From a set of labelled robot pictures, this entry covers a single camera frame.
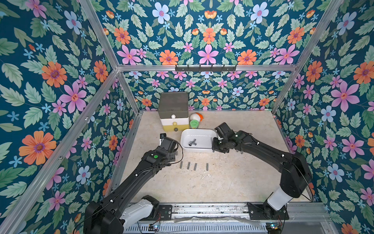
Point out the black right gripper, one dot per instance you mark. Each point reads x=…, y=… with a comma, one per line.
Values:
x=220, y=145

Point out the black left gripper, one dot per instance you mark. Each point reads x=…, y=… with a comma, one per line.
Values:
x=173, y=157

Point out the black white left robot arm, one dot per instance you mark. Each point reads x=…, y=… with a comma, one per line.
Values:
x=113, y=215

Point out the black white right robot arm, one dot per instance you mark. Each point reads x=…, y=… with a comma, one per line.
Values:
x=295, y=172

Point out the white plastic storage tray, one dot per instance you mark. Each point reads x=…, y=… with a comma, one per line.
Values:
x=204, y=138

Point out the grey white yellow drawer box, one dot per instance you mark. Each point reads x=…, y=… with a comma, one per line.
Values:
x=173, y=111

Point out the sockets pile in tray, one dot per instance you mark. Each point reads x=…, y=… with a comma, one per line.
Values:
x=193, y=142

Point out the white orange ball toy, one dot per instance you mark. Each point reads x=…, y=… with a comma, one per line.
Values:
x=196, y=116

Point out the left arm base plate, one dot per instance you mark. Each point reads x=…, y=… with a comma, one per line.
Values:
x=162, y=213

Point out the aluminium front rail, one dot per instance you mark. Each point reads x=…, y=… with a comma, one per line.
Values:
x=233, y=218

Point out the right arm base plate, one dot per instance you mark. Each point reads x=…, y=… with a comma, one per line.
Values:
x=266, y=212

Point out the black wall hook rail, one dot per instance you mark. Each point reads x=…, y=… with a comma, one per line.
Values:
x=205, y=68

